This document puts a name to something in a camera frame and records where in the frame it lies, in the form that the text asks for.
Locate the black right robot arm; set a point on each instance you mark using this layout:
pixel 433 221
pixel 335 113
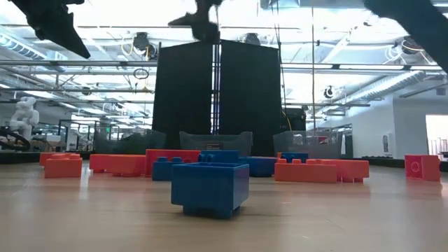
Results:
pixel 420 24

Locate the thin hanging pole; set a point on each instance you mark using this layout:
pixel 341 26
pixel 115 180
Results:
pixel 313 70

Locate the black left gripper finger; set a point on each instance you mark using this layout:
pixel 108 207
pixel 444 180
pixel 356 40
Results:
pixel 63 33

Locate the black metal rack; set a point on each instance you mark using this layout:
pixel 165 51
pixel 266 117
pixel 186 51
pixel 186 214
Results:
pixel 89 121

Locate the white humanoid robot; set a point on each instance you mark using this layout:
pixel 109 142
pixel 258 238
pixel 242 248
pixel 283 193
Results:
pixel 24 117

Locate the grey plastic bin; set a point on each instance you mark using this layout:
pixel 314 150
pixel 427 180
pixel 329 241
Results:
pixel 105 141
pixel 308 141
pixel 213 140

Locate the black folding partition screen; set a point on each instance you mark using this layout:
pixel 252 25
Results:
pixel 182 98

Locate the white wall dispenser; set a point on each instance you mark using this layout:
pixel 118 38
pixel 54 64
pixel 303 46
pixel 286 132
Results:
pixel 388 143

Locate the black hanging hook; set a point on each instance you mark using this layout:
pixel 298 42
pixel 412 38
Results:
pixel 328 92

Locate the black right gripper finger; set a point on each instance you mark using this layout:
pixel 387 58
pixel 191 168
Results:
pixel 189 21

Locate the long orange toy brick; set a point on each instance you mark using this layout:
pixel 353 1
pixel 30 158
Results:
pixel 63 168
pixel 304 173
pixel 171 155
pixel 353 169
pixel 117 164

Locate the black equipment box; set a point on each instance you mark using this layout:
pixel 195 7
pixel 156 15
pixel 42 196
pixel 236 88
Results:
pixel 294 120

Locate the small blue toy brick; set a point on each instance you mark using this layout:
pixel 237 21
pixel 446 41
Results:
pixel 224 157
pixel 294 157
pixel 162 171
pixel 210 189

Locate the small orange toy brick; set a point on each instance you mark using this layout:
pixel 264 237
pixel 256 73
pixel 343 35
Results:
pixel 42 158
pixel 421 168
pixel 279 155

